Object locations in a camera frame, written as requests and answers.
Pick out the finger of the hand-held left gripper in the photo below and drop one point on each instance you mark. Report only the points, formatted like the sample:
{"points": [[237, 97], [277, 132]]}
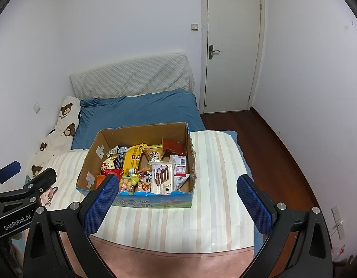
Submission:
{"points": [[42, 179], [9, 170]]}

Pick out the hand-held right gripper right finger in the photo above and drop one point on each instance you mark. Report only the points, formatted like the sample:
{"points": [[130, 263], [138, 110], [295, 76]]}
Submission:
{"points": [[253, 205]]}

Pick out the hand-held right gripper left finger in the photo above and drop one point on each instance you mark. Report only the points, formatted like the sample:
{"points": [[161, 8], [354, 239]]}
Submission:
{"points": [[101, 202]]}

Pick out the plain orange snack packet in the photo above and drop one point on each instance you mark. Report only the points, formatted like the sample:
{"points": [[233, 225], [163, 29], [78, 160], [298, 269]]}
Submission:
{"points": [[99, 181]]}

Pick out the cardboard box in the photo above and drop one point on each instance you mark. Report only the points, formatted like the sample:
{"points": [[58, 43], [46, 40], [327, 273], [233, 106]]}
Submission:
{"points": [[88, 168]]}

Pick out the orange panda snack packet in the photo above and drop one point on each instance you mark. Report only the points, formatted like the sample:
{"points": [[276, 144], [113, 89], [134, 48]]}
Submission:
{"points": [[143, 182]]}

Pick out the cat print cloth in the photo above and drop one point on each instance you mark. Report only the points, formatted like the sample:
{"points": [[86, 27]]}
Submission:
{"points": [[49, 197]]}

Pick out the red snack packet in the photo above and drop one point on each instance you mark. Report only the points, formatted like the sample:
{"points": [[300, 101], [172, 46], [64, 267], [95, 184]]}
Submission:
{"points": [[111, 172]]}

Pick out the colourful candy bag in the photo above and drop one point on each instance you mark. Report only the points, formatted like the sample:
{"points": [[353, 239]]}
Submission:
{"points": [[127, 184]]}

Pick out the cream mushroom print packet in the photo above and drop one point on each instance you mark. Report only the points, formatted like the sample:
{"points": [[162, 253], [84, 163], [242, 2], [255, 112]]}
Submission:
{"points": [[110, 162]]}

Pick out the dark snack packet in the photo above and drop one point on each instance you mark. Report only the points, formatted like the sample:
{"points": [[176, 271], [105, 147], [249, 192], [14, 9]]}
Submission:
{"points": [[122, 157]]}

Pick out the yellow and black snack packet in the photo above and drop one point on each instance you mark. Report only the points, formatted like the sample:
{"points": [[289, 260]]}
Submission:
{"points": [[132, 160]]}

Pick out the bear print pillow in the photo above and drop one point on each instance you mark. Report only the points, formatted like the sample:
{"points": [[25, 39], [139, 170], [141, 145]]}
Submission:
{"points": [[65, 121]]}

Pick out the white chocolate biscuit box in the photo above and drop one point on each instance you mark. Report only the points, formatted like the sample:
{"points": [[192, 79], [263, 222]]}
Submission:
{"points": [[162, 179]]}

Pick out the striped pink blanket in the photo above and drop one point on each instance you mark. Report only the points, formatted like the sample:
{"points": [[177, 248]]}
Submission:
{"points": [[167, 226]]}

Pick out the yellow panda snack packet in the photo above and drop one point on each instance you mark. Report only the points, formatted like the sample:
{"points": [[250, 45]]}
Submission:
{"points": [[154, 155]]}

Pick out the white barcode label packet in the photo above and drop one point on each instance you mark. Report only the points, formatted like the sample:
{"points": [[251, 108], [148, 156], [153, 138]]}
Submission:
{"points": [[181, 182], [178, 165]]}

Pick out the red-brown snack packet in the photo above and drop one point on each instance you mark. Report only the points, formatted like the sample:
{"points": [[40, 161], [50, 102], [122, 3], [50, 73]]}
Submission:
{"points": [[174, 147]]}

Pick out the blue bed sheet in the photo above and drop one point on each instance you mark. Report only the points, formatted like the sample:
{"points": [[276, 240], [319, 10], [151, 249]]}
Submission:
{"points": [[138, 110]]}

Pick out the white quilted headboard cushion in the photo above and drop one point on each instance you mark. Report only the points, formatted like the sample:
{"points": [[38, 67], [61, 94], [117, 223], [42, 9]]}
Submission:
{"points": [[132, 75]]}

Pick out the white door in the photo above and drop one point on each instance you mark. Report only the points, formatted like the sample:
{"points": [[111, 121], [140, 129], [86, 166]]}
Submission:
{"points": [[233, 49]]}

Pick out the white light switch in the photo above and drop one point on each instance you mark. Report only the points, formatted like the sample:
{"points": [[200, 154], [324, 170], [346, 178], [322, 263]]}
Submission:
{"points": [[194, 26]]}

